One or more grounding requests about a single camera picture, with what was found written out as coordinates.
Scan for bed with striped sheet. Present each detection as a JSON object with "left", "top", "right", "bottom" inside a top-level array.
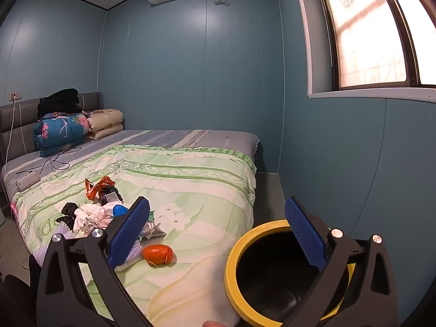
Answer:
[{"left": 0, "top": 129, "right": 262, "bottom": 266}]

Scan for cream folded quilt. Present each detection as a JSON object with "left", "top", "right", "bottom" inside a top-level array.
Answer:
[{"left": 83, "top": 109, "right": 124, "bottom": 141}]

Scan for orange foil snack bag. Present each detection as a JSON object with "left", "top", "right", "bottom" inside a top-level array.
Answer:
[{"left": 84, "top": 176, "right": 118, "bottom": 201}]

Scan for black cable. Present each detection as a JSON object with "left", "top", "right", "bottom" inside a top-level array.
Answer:
[{"left": 15, "top": 146, "right": 82, "bottom": 176}]

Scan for blue floral folded quilt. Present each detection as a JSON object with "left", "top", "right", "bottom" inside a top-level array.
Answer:
[{"left": 33, "top": 113, "right": 91, "bottom": 158}]

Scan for white tissue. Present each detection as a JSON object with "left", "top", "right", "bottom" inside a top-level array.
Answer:
[{"left": 72, "top": 204, "right": 114, "bottom": 236}]

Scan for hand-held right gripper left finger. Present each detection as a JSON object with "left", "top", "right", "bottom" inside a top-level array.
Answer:
[{"left": 36, "top": 196, "right": 154, "bottom": 327}]

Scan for window with brown frame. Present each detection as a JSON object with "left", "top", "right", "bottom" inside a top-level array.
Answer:
[{"left": 292, "top": 0, "right": 436, "bottom": 104}]

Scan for black plastic bag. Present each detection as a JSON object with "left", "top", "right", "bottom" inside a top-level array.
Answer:
[{"left": 60, "top": 202, "right": 81, "bottom": 232}]

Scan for black folded clothes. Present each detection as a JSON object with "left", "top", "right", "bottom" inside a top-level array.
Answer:
[{"left": 37, "top": 89, "right": 91, "bottom": 120}]

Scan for orange mandarin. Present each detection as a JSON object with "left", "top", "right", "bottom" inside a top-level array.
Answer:
[{"left": 142, "top": 244, "right": 175, "bottom": 265}]

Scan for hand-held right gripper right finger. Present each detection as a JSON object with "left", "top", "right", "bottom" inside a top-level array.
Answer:
[{"left": 283, "top": 196, "right": 397, "bottom": 327}]

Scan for green patterned quilt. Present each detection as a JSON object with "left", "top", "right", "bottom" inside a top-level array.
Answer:
[{"left": 14, "top": 144, "right": 258, "bottom": 327}]

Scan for black bin with yellow rim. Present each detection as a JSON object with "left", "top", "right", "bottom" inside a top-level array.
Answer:
[{"left": 224, "top": 220, "right": 356, "bottom": 327}]

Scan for white cable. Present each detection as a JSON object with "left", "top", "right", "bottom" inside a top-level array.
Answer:
[{"left": 0, "top": 97, "right": 17, "bottom": 191}]

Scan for silver and green wrapper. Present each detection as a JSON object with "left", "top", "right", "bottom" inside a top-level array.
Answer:
[{"left": 138, "top": 211, "right": 167, "bottom": 239}]

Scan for grey padded headboard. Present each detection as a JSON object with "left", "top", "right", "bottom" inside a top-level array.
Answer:
[{"left": 0, "top": 92, "right": 125, "bottom": 164}]

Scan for white power strip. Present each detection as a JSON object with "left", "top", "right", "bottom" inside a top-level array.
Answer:
[{"left": 16, "top": 172, "right": 41, "bottom": 192}]

